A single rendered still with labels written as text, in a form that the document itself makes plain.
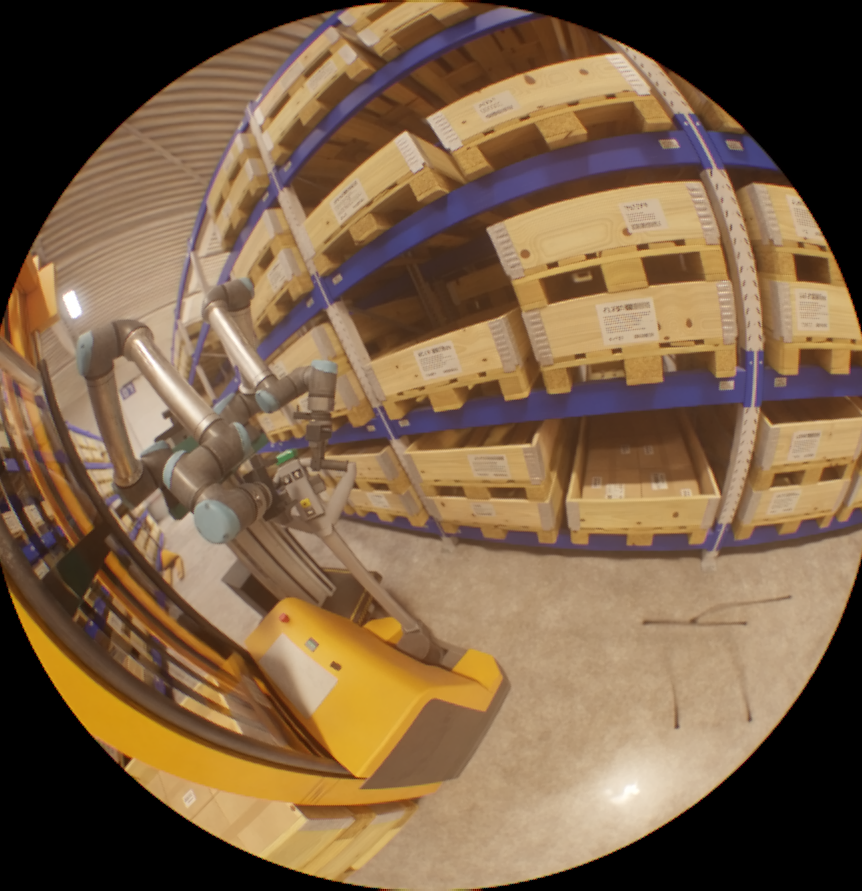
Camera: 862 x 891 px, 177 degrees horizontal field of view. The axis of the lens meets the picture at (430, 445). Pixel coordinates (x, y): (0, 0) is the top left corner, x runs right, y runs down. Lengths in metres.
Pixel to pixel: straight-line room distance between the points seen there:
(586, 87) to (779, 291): 0.90
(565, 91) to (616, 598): 2.29
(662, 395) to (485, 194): 1.00
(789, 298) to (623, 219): 0.69
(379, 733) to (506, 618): 1.20
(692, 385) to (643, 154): 0.86
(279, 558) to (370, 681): 1.16
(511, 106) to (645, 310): 0.85
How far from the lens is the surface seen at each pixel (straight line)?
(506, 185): 1.16
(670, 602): 1.84
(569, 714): 1.61
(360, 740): 0.86
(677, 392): 1.22
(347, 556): 1.08
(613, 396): 1.19
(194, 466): 0.64
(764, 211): 1.29
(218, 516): 0.56
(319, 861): 1.40
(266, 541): 1.79
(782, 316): 1.29
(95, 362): 1.00
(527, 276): 1.05
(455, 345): 1.19
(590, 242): 1.03
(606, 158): 1.18
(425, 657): 1.36
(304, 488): 0.96
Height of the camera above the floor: 1.60
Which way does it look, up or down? 24 degrees down
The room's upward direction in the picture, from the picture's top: 24 degrees counter-clockwise
